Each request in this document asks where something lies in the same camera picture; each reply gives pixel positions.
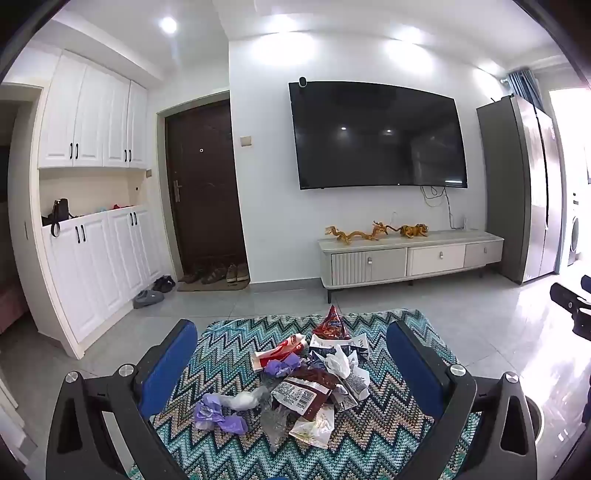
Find white shoe cabinet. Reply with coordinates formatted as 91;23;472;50
38;48;169;358

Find white washing machine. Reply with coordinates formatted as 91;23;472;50
567;187;587;266

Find red triangular snack packet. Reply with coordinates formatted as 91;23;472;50
313;305;352;341

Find black handbag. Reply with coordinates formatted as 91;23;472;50
41;198;77;238

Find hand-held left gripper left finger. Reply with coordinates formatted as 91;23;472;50
46;318;199;480

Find white crumpled tissue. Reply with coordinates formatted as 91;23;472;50
324;345;354;379

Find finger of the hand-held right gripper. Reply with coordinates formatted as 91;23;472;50
549;281;591;311

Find white barcode packet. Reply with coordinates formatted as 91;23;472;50
339;367;370;403

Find red and white wrapper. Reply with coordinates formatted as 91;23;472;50
253;333;309;372

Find blue curtain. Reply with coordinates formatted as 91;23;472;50
507;68;541;109

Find grey steel refrigerator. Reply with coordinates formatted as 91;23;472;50
476;95;571;284

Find grey slippers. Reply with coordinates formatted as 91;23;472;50
133;290;164;309

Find white television cabinet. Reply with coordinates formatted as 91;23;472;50
316;230;505;303

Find brown doormat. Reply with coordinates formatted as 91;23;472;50
177;274;251;292

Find dark brown entrance door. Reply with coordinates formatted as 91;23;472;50
165;99;247;284

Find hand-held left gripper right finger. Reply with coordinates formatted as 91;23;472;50
385;320;543;480

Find clear plastic garbage bag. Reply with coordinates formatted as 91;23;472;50
259;401;296;453

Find black wall television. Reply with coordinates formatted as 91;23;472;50
288;80;468;191

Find hanging television cables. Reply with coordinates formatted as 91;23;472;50
420;185;455;229

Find golden dragon figurine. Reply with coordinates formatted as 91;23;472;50
324;220;402;244

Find small purple wrapper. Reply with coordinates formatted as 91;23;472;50
264;354;303;380

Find large purple wrapper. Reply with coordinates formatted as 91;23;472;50
194;393;250;435

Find dark red snack packet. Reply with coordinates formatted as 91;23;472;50
270;367;340;421

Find pale snack packet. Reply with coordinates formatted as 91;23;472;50
288;404;335;448

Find zigzag knitted blanket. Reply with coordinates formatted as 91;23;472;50
129;308;483;480

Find blue and white carton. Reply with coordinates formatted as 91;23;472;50
308;335;372;365

